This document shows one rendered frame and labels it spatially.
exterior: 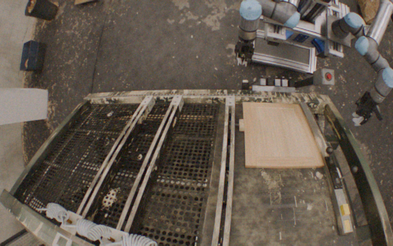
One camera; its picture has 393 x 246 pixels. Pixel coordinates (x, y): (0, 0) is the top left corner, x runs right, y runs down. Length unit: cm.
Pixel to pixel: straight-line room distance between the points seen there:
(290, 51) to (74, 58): 331
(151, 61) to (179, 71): 43
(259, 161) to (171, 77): 172
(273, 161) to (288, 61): 142
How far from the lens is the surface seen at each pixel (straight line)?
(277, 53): 216
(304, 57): 226
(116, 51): 287
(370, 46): 91
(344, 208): 91
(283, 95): 142
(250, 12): 67
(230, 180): 79
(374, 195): 108
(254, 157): 95
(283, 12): 77
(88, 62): 322
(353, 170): 93
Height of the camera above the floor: 222
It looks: 77 degrees down
